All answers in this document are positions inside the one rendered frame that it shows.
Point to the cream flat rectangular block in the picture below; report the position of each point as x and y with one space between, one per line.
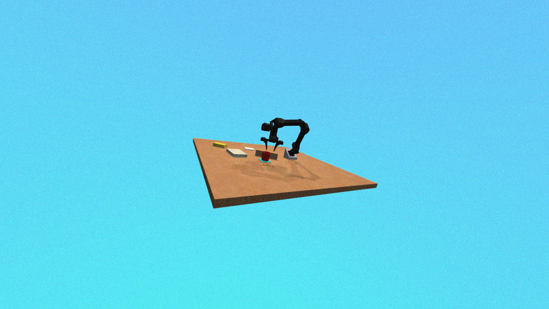
236 152

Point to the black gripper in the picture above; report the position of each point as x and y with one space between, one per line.
266 140

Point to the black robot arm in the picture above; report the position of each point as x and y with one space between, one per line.
279 123

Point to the red cup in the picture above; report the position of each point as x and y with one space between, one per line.
265 155

